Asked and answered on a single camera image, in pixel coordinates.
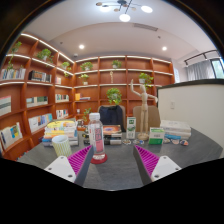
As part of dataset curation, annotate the white partition with dark top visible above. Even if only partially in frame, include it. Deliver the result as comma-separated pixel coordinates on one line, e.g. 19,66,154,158
156,78,224,159

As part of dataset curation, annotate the glass window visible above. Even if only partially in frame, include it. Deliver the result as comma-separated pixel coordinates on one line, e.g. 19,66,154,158
210,58,224,80

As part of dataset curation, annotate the tall green-white carton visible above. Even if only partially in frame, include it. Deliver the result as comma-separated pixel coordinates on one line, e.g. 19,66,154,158
126,116,137,140

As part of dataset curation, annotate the chair with dark jacket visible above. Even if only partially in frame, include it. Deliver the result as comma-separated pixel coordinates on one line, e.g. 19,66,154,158
97,104,127,133

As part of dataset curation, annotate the stack of colourful books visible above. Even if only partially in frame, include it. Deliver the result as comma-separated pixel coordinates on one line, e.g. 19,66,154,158
41,119,80,148

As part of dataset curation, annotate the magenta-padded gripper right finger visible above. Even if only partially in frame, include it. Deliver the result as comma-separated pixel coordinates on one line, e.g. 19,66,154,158
133,144,183,186

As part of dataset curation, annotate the wooden wall shelf unit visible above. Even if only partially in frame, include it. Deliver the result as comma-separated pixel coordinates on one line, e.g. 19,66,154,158
0,31,176,161

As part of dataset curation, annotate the dark book with orange circle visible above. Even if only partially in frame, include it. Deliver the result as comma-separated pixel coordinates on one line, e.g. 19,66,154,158
102,124,123,136

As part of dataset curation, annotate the ceiling air vent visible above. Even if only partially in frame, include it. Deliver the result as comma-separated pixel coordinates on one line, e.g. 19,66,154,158
133,22,159,33

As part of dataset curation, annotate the tan chair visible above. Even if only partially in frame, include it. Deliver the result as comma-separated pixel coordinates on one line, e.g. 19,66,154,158
132,105,162,129

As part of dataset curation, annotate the grey curtain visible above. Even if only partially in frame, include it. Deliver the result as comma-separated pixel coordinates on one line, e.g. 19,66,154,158
186,59,216,82

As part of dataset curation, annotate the flat round red coaster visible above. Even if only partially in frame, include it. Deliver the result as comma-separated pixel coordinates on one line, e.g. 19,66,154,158
90,153,109,165

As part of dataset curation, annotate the wooden artist mannequin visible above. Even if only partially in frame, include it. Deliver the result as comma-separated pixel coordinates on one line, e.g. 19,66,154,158
129,78,159,141

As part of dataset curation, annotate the green-striped white cup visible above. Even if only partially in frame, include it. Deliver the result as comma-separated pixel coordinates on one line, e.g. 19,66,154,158
51,134,73,158

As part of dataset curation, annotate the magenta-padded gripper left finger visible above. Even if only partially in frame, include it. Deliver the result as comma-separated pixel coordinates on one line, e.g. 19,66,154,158
43,144,95,187

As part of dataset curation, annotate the branched ceiling lamp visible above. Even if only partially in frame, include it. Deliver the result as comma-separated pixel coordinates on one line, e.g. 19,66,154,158
95,0,154,23

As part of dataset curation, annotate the clear bottle with red label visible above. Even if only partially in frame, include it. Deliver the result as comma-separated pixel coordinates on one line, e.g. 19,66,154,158
87,112,107,161

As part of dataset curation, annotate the black ceiling track rail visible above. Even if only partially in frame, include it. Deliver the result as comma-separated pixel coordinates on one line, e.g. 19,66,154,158
184,49,221,66

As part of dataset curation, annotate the thick black book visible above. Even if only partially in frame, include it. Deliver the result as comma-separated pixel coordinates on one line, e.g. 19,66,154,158
83,133,123,146

